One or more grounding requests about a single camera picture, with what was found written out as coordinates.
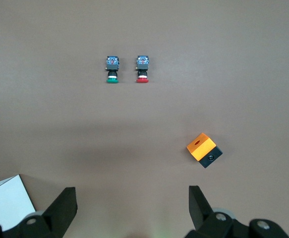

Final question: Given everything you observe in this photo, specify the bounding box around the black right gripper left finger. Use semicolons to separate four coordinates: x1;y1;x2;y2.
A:
0;187;78;238

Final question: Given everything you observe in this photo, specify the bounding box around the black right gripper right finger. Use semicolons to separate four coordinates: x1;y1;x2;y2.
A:
183;185;289;238

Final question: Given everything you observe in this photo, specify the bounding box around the red push button switch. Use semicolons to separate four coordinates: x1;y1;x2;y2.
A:
135;55;150;84

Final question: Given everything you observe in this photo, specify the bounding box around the white drawer cabinet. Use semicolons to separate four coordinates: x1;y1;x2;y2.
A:
0;174;37;231

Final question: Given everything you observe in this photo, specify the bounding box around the orange and black enclosure box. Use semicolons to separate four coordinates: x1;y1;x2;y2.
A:
186;132;223;169

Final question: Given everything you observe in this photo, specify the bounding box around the green push button switch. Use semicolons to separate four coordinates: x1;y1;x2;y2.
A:
105;56;120;84

